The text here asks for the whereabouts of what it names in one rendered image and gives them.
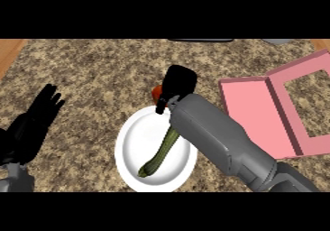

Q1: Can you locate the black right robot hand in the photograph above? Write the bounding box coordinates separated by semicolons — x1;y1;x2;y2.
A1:
155;64;200;116

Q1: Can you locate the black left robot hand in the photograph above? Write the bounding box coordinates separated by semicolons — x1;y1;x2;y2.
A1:
0;83;67;166

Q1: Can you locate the red tomato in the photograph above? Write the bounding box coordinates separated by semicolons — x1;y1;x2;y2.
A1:
151;84;166;104

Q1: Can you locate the pink cardboard box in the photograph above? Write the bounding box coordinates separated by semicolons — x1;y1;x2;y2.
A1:
219;48;330;161

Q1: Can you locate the white round plate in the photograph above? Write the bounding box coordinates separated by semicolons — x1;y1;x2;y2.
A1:
116;105;200;193

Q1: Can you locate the dark flat appliance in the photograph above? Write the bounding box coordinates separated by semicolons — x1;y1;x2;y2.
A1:
167;38;236;43

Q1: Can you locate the green zucchini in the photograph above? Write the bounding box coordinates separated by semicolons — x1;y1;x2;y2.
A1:
138;125;182;179

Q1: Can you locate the grey rounded object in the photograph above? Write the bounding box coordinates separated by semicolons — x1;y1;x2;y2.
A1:
262;38;294;46

